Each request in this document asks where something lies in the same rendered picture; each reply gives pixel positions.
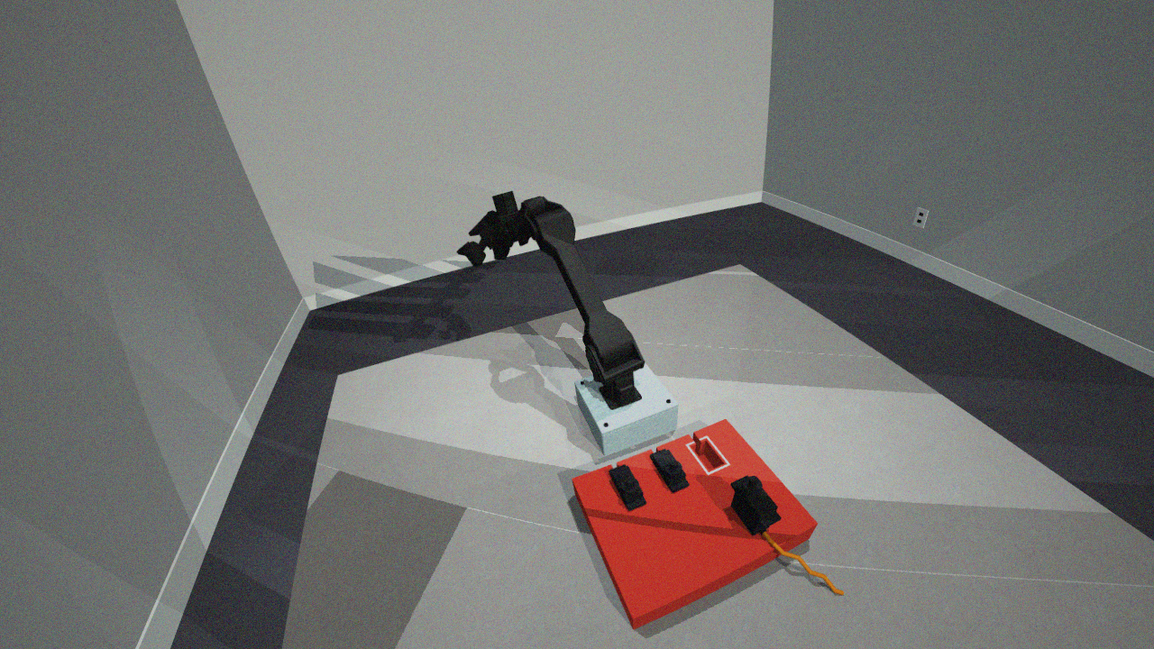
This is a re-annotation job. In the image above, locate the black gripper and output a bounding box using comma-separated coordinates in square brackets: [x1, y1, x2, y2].
[457, 210, 505, 267]

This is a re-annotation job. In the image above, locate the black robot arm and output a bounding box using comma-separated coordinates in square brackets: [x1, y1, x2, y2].
[488, 191, 645, 410]

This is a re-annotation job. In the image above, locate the red flat rectangular deck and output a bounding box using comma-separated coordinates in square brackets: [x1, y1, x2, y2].
[572, 419, 818, 631]

